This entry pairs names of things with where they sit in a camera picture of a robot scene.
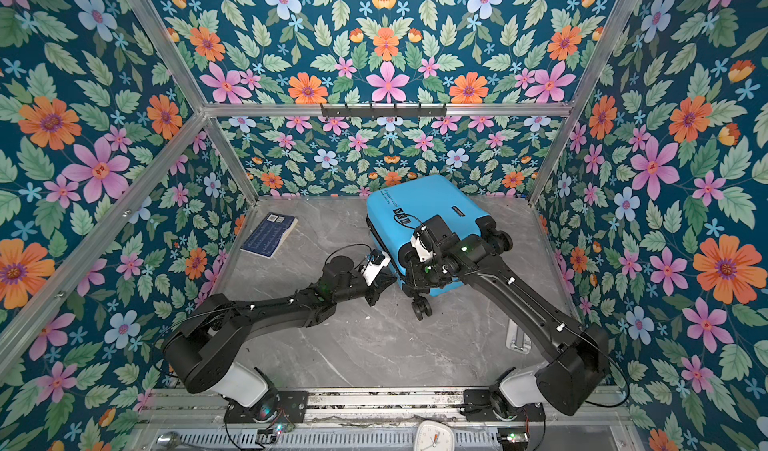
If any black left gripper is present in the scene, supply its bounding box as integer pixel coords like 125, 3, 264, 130
335, 272, 402, 308

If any blue hard-shell suitcase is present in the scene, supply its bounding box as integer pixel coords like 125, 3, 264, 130
366, 175, 513, 320

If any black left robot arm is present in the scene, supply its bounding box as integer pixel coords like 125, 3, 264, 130
162, 251, 396, 409

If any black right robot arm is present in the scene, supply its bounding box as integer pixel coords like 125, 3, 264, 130
405, 216, 610, 418

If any dark blue paperback book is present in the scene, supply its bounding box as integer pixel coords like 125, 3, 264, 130
241, 213, 298, 258

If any white desk clock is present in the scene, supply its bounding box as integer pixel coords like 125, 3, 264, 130
413, 421, 456, 451

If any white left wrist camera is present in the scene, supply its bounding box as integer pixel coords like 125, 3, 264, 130
361, 249, 391, 286

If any white wall socket plate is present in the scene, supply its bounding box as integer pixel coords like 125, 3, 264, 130
505, 320, 532, 355

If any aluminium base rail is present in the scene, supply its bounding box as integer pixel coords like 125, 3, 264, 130
136, 386, 631, 432

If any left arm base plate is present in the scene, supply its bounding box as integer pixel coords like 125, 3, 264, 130
224, 390, 309, 425

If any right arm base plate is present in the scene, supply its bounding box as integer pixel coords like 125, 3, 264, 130
458, 388, 546, 423

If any black hook rail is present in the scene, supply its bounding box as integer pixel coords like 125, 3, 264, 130
320, 103, 448, 119

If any aluminium cage frame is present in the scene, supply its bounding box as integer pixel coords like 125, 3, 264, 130
0, 0, 655, 451

